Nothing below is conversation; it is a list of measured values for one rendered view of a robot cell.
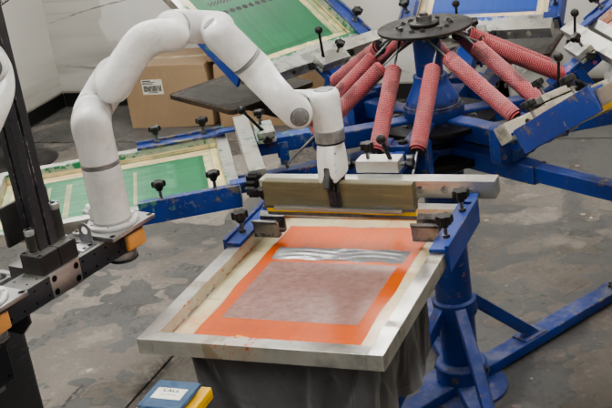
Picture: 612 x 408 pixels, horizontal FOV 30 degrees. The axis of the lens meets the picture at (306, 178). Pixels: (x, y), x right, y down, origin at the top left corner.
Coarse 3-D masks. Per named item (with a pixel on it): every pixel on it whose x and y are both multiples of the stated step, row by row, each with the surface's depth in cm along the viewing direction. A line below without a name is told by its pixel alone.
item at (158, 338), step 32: (224, 256) 291; (192, 288) 276; (416, 288) 259; (160, 320) 263; (160, 352) 255; (192, 352) 251; (224, 352) 248; (256, 352) 245; (288, 352) 242; (320, 352) 239; (352, 352) 236; (384, 352) 234
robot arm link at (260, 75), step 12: (252, 60) 271; (264, 60) 273; (240, 72) 272; (252, 72) 272; (264, 72) 272; (276, 72) 272; (252, 84) 273; (264, 84) 271; (276, 84) 270; (288, 84) 271; (264, 96) 271; (276, 96) 270; (288, 96) 271; (300, 96) 272; (276, 108) 272; (288, 108) 272; (300, 108) 272; (288, 120) 273; (300, 120) 273
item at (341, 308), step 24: (360, 240) 297; (384, 240) 295; (408, 240) 293; (336, 264) 285; (360, 264) 283; (384, 264) 282; (408, 264) 280; (336, 288) 273; (360, 288) 271; (384, 288) 269; (312, 312) 263; (336, 312) 261; (360, 312) 260; (288, 336) 254; (312, 336) 252; (336, 336) 251; (360, 336) 249
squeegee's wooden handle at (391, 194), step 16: (272, 192) 295; (288, 192) 293; (304, 192) 291; (320, 192) 290; (352, 192) 286; (368, 192) 285; (384, 192) 283; (400, 192) 281; (416, 192) 283; (400, 208) 283; (416, 208) 283
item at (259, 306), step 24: (288, 240) 304; (312, 240) 301; (336, 240) 299; (264, 264) 292; (288, 264) 290; (312, 264) 287; (240, 288) 281; (264, 288) 279; (288, 288) 277; (312, 288) 275; (216, 312) 270; (240, 312) 268; (264, 312) 266; (288, 312) 265; (264, 336) 256
